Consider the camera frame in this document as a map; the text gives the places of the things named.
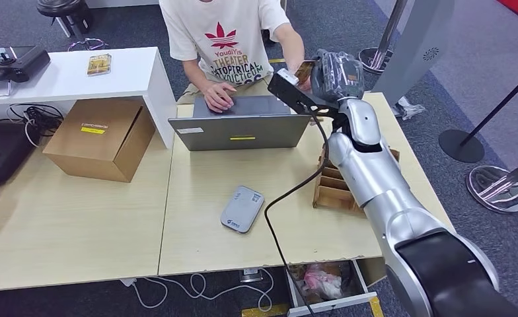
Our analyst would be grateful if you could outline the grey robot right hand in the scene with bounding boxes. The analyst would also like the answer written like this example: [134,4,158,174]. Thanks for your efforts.
[310,49,366,106]

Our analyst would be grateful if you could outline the person's right hand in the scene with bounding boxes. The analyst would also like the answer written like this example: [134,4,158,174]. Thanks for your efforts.
[203,82,238,114]

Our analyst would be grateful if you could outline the person's left hand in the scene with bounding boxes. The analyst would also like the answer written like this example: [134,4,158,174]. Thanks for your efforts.
[290,61,315,92]

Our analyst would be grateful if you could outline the gold room key card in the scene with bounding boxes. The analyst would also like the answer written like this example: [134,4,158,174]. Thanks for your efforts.
[87,53,112,77]
[295,59,316,87]

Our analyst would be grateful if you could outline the person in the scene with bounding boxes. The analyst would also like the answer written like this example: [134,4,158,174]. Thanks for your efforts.
[159,0,313,114]

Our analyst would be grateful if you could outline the wooden card rack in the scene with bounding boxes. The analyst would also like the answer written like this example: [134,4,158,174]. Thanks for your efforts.
[312,147,401,216]

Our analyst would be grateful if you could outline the grey card reader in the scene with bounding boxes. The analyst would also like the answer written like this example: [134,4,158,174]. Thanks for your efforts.
[219,186,266,234]

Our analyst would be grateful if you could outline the grey laptop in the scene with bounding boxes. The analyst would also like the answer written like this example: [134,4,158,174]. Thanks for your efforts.
[168,94,311,153]

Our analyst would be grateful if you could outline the crumpled clear plastic wrap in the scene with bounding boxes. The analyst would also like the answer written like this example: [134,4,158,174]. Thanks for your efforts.
[390,96,426,121]

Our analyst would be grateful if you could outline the grey standing panel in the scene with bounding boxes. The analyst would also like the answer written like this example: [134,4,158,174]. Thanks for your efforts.
[371,0,457,108]

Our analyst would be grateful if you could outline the white desk shelf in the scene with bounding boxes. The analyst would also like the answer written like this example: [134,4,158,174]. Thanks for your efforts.
[0,46,178,151]

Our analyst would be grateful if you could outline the brown cardboard box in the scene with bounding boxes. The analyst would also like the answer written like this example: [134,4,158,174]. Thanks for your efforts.
[42,98,157,184]

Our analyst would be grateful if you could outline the grey floor socket box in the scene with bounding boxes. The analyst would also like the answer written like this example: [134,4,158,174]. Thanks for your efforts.
[240,267,262,284]

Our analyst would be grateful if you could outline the black round stool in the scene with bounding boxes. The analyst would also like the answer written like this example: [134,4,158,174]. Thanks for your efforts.
[36,0,91,40]

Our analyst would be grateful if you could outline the chrome stanchion with mirrored base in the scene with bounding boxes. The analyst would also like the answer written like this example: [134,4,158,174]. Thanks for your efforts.
[466,154,518,215]

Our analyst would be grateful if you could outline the pink plastic bag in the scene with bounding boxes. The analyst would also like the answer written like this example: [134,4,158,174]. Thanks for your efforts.
[303,263,344,300]

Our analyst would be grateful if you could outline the black controller with screen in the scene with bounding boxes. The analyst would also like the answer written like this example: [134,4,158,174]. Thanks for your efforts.
[0,46,52,98]

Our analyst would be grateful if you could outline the white drawer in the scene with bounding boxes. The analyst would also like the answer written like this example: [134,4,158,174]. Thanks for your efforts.
[284,260,378,317]

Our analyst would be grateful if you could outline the black equipment case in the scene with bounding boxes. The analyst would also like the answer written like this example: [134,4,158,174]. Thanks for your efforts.
[0,122,36,185]

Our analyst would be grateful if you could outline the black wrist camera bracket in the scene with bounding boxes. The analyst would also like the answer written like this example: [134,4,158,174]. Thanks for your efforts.
[267,72,343,117]

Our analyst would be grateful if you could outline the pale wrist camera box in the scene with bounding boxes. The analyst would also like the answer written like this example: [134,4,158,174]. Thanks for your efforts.
[276,67,300,87]

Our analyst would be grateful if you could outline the chrome stanchion post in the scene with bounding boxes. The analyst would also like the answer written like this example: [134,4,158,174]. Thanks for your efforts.
[357,0,409,75]

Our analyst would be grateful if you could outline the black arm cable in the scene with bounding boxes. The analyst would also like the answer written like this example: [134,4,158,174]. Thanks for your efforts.
[264,111,330,317]

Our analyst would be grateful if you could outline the black stanchion post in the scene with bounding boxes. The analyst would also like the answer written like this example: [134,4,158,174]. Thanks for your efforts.
[438,63,518,164]

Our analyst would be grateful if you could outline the coiled purple cable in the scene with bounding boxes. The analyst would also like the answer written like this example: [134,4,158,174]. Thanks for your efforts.
[67,37,110,52]

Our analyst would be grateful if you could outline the black cable bundle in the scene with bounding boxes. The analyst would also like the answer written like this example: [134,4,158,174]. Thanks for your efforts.
[7,104,65,137]

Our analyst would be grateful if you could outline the white power cable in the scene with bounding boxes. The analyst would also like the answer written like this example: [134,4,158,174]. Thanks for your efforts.
[129,269,274,314]

